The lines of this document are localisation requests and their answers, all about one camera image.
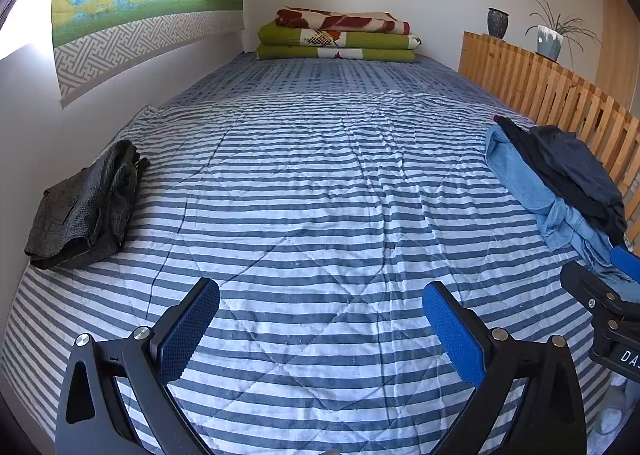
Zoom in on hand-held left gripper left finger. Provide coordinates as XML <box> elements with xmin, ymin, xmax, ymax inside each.
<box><xmin>55</xmin><ymin>277</ymin><xmax>221</xmax><ymax>455</ymax></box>

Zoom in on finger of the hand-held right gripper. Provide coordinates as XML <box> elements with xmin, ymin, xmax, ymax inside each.
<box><xmin>560</xmin><ymin>261</ymin><xmax>640</xmax><ymax>322</ymax></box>
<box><xmin>611</xmin><ymin>245</ymin><xmax>640</xmax><ymax>282</ymax></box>

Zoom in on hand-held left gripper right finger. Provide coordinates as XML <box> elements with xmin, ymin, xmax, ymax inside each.
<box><xmin>423</xmin><ymin>280</ymin><xmax>590</xmax><ymax>455</ymax></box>

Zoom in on dark navy garment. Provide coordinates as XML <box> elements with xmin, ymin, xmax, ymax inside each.
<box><xmin>529</xmin><ymin>125</ymin><xmax>624</xmax><ymax>209</ymax></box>

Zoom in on light blue denim jeans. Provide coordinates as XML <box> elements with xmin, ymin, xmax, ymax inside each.
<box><xmin>485</xmin><ymin>125</ymin><xmax>639</xmax><ymax>287</ymax></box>

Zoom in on black garment with pink trim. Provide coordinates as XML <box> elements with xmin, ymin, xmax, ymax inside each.
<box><xmin>492</xmin><ymin>115</ymin><xmax>629</xmax><ymax>247</ymax></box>

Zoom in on folded dark grey pants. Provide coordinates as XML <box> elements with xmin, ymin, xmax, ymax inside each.
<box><xmin>24</xmin><ymin>140</ymin><xmax>151</xmax><ymax>270</ymax></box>

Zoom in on blue white striped bed quilt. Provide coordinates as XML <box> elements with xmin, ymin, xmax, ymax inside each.
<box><xmin>0</xmin><ymin>51</ymin><xmax>640</xmax><ymax>455</ymax></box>

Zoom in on light wooden door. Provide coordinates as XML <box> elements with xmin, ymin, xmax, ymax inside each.
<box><xmin>601</xmin><ymin>0</ymin><xmax>640</xmax><ymax>106</ymax></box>

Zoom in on potted plant in pale pot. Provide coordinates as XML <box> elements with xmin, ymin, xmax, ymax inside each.
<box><xmin>525</xmin><ymin>0</ymin><xmax>603</xmax><ymax>63</ymax></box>

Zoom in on dark speckled vase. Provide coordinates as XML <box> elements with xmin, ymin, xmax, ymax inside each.
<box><xmin>487</xmin><ymin>8</ymin><xmax>510</xmax><ymax>40</ymax></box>

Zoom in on green patterned folded blanket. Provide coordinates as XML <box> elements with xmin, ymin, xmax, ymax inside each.
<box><xmin>255</xmin><ymin>44</ymin><xmax>418</xmax><ymax>64</ymax></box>
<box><xmin>256</xmin><ymin>20</ymin><xmax>422</xmax><ymax>50</ymax></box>

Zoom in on red white floral folded blanket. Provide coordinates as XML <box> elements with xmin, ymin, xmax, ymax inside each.
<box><xmin>274</xmin><ymin>6</ymin><xmax>412</xmax><ymax>35</ymax></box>

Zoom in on bright window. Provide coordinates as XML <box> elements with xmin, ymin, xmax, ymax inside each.
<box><xmin>0</xmin><ymin>0</ymin><xmax>57</xmax><ymax>62</ymax></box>

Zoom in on wooden slatted bed rail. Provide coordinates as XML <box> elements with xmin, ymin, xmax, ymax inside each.
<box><xmin>459</xmin><ymin>31</ymin><xmax>640</xmax><ymax>256</ymax></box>

